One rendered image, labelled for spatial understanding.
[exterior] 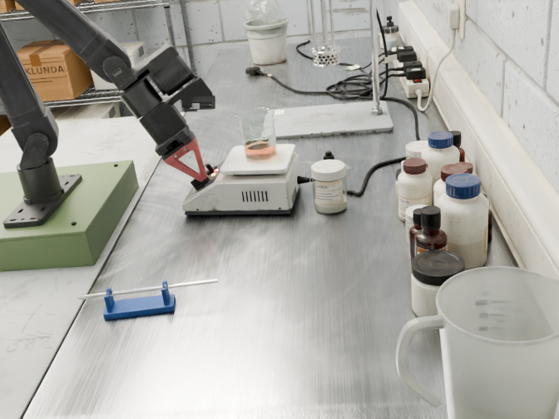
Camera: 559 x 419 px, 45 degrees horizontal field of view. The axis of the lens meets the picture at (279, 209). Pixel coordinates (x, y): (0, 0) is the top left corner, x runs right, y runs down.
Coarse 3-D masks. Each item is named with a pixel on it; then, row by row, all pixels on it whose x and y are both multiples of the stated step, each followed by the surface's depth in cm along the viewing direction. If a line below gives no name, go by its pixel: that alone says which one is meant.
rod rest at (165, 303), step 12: (108, 288) 96; (168, 288) 97; (108, 300) 94; (120, 300) 98; (132, 300) 97; (144, 300) 97; (156, 300) 97; (168, 300) 96; (108, 312) 95; (120, 312) 95; (132, 312) 95; (144, 312) 95; (156, 312) 95; (168, 312) 95
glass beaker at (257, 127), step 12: (264, 108) 120; (240, 120) 117; (252, 120) 115; (264, 120) 116; (240, 132) 119; (252, 132) 116; (264, 132) 116; (252, 144) 117; (264, 144) 117; (276, 144) 120; (252, 156) 119; (264, 156) 118; (276, 156) 120
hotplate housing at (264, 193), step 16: (224, 176) 119; (240, 176) 119; (256, 176) 118; (272, 176) 117; (288, 176) 118; (208, 192) 119; (224, 192) 118; (240, 192) 118; (256, 192) 117; (272, 192) 117; (288, 192) 117; (192, 208) 121; (208, 208) 120; (224, 208) 120; (240, 208) 119; (256, 208) 119; (272, 208) 118; (288, 208) 118
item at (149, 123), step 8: (160, 104) 116; (152, 112) 116; (144, 120) 116; (152, 120) 116; (144, 128) 118; (152, 128) 117; (160, 128) 116; (184, 128) 115; (152, 136) 118; (160, 136) 117; (168, 136) 117; (176, 136) 115; (184, 136) 115; (160, 144) 118; (168, 144) 115; (176, 144) 119; (160, 152) 115
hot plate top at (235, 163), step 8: (288, 144) 126; (232, 152) 125; (240, 152) 124; (280, 152) 122; (288, 152) 122; (232, 160) 121; (240, 160) 120; (248, 160) 120; (272, 160) 119; (280, 160) 119; (288, 160) 118; (224, 168) 118; (232, 168) 118; (240, 168) 117; (248, 168) 117; (256, 168) 117; (264, 168) 116; (272, 168) 116; (280, 168) 116
